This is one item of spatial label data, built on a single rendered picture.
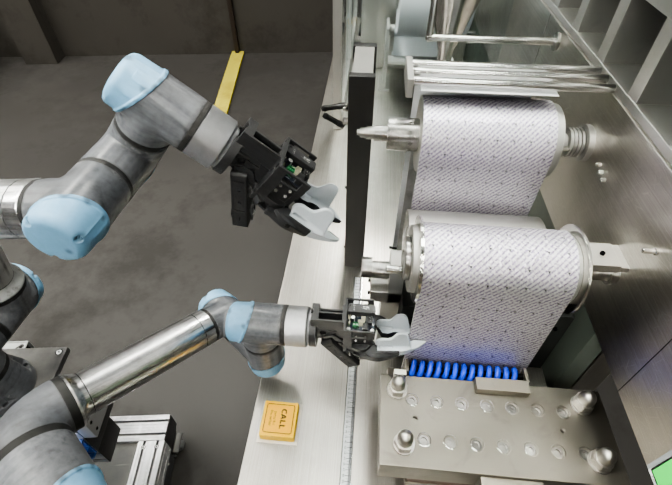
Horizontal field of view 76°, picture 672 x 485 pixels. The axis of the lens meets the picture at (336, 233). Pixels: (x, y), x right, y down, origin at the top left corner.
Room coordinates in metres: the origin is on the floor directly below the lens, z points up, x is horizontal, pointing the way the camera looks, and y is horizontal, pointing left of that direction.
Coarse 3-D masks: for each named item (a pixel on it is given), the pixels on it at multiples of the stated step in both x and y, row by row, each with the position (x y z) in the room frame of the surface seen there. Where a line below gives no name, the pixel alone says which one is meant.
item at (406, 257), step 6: (408, 240) 0.49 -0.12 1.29; (402, 246) 0.52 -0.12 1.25; (408, 246) 0.48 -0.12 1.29; (402, 252) 0.51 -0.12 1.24; (408, 252) 0.47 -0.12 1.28; (402, 258) 0.50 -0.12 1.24; (408, 258) 0.46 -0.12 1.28; (402, 264) 0.49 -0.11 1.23; (408, 264) 0.45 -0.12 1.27; (408, 270) 0.45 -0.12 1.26; (402, 276) 0.46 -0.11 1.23; (408, 276) 0.45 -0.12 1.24
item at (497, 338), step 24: (432, 312) 0.42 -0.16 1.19; (456, 312) 0.42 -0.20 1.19; (480, 312) 0.41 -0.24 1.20; (504, 312) 0.41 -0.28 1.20; (432, 336) 0.42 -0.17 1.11; (456, 336) 0.41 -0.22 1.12; (480, 336) 0.41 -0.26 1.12; (504, 336) 0.41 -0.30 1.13; (528, 336) 0.40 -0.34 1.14; (432, 360) 0.42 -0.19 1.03; (456, 360) 0.41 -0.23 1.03; (480, 360) 0.41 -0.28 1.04; (504, 360) 0.41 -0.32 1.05; (528, 360) 0.40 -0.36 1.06
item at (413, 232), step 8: (408, 232) 0.54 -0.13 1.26; (416, 232) 0.49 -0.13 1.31; (416, 240) 0.47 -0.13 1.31; (576, 240) 0.47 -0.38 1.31; (416, 248) 0.46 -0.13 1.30; (416, 256) 0.45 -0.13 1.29; (416, 264) 0.44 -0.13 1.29; (416, 272) 0.43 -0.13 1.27; (408, 280) 0.46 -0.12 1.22; (416, 280) 0.43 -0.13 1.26; (408, 288) 0.44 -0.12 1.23; (576, 288) 0.41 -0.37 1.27
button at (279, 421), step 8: (264, 408) 0.37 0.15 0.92; (272, 408) 0.37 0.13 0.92; (280, 408) 0.37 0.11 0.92; (288, 408) 0.37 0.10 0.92; (296, 408) 0.37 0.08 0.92; (264, 416) 0.35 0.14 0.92; (272, 416) 0.35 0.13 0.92; (280, 416) 0.35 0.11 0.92; (288, 416) 0.35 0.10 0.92; (296, 416) 0.35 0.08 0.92; (264, 424) 0.33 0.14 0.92; (272, 424) 0.33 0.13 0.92; (280, 424) 0.33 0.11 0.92; (288, 424) 0.33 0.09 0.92; (296, 424) 0.34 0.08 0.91; (264, 432) 0.32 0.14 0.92; (272, 432) 0.32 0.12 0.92; (280, 432) 0.32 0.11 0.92; (288, 432) 0.32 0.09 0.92; (280, 440) 0.31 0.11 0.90; (288, 440) 0.31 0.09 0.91
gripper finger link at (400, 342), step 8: (400, 336) 0.40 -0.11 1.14; (408, 336) 0.41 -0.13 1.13; (376, 344) 0.41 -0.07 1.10; (384, 344) 0.41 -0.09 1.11; (392, 344) 0.40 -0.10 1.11; (400, 344) 0.40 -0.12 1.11; (408, 344) 0.40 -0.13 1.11; (416, 344) 0.41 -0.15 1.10; (424, 344) 0.41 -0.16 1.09; (400, 352) 0.39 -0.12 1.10; (408, 352) 0.40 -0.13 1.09
